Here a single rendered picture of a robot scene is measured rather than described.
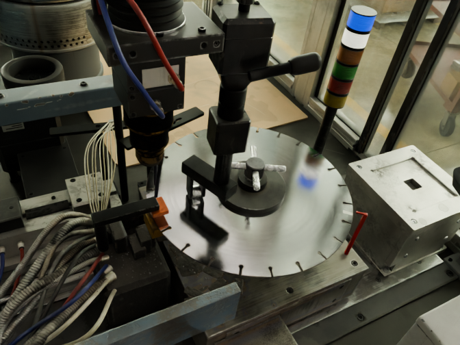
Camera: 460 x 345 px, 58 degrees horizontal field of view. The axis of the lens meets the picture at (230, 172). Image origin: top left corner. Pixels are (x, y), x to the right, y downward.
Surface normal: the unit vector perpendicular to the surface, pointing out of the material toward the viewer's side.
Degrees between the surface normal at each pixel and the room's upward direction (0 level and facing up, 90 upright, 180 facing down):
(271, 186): 5
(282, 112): 0
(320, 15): 90
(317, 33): 90
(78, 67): 89
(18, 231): 0
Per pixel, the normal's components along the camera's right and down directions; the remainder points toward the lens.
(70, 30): 0.59, 0.59
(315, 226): 0.11, -0.73
